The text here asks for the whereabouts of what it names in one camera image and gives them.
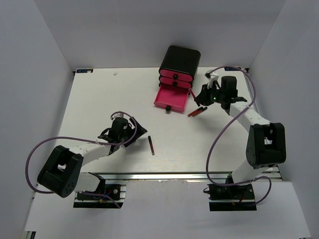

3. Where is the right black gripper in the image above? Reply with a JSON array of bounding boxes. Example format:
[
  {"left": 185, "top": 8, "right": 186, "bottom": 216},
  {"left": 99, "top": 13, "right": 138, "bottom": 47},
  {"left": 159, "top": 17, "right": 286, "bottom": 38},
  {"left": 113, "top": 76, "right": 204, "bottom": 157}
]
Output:
[{"left": 194, "top": 82, "right": 225, "bottom": 107}]

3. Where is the dark red lip gloss tube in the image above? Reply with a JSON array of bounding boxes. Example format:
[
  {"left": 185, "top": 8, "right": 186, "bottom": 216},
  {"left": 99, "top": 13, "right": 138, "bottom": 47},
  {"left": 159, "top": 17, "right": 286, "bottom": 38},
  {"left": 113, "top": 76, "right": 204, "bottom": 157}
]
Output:
[{"left": 148, "top": 135, "right": 155, "bottom": 156}]

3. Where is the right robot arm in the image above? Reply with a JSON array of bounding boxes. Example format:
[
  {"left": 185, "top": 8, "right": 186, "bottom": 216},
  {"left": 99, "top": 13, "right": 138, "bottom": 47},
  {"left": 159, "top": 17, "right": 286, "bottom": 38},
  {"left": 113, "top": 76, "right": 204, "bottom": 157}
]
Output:
[{"left": 195, "top": 76, "right": 286, "bottom": 199}]

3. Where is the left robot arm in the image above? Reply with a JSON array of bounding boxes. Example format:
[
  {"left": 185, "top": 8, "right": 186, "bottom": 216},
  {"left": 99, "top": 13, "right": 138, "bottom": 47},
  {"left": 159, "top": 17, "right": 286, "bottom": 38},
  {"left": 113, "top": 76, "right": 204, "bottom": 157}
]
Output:
[{"left": 37, "top": 117, "right": 148, "bottom": 199}]

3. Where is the orange lip gloss tube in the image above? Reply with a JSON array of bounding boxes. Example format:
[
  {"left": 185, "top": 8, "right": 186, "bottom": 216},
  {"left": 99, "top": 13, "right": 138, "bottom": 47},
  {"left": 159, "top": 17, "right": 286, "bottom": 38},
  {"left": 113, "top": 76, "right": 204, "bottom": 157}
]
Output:
[{"left": 193, "top": 107, "right": 207, "bottom": 117}]

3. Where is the right blue table sticker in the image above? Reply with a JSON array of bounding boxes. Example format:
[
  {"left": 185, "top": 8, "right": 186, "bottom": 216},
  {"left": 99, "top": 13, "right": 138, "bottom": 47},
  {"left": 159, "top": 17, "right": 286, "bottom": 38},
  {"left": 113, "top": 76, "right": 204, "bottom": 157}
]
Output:
[{"left": 224, "top": 67, "right": 242, "bottom": 71}]

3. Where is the blue table sticker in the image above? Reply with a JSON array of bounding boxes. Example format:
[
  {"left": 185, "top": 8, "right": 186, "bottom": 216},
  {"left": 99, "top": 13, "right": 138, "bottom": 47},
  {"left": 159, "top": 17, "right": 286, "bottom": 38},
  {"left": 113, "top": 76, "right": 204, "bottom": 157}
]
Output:
[
  {"left": 75, "top": 69, "right": 93, "bottom": 74},
  {"left": 224, "top": 67, "right": 242, "bottom": 71}
]

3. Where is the black drawer cabinet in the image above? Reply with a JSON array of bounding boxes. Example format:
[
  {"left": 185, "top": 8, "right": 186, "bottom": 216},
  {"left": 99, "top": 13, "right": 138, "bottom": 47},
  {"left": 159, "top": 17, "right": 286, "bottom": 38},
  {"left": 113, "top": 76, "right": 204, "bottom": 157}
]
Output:
[{"left": 159, "top": 45, "right": 201, "bottom": 78}]

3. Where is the left blue table sticker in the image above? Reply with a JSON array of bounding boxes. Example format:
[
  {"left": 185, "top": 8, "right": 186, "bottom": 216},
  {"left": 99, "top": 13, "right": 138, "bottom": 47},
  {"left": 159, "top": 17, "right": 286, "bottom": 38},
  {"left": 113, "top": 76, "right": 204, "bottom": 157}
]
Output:
[{"left": 75, "top": 69, "right": 93, "bottom": 74}]

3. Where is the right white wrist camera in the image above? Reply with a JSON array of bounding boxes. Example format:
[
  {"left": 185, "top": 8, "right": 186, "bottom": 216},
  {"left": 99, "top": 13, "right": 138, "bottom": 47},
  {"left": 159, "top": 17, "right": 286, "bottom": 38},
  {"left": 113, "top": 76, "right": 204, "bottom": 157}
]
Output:
[{"left": 205, "top": 70, "right": 219, "bottom": 89}]

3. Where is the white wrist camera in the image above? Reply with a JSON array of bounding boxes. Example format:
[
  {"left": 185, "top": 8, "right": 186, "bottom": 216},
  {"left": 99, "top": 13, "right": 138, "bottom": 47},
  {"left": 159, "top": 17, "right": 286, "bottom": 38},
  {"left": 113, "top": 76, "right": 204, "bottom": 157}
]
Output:
[
  {"left": 205, "top": 70, "right": 219, "bottom": 89},
  {"left": 110, "top": 112, "right": 124, "bottom": 120}
]

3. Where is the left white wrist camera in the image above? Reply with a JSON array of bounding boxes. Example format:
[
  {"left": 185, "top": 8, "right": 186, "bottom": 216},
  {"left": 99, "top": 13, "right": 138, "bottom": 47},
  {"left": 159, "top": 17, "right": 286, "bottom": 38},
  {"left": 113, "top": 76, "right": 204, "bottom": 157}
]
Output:
[{"left": 110, "top": 112, "right": 124, "bottom": 120}]

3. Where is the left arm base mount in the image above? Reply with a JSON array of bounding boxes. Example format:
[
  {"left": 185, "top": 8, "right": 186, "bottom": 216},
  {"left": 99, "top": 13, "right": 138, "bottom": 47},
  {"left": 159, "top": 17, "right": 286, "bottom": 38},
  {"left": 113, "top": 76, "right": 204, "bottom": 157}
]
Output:
[{"left": 73, "top": 173, "right": 127, "bottom": 209}]

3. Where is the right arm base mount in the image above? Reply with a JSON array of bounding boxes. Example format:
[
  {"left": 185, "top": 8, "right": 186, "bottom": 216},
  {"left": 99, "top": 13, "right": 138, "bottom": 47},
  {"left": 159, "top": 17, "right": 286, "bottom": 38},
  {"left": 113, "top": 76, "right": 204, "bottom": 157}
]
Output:
[{"left": 203, "top": 184, "right": 257, "bottom": 212}]

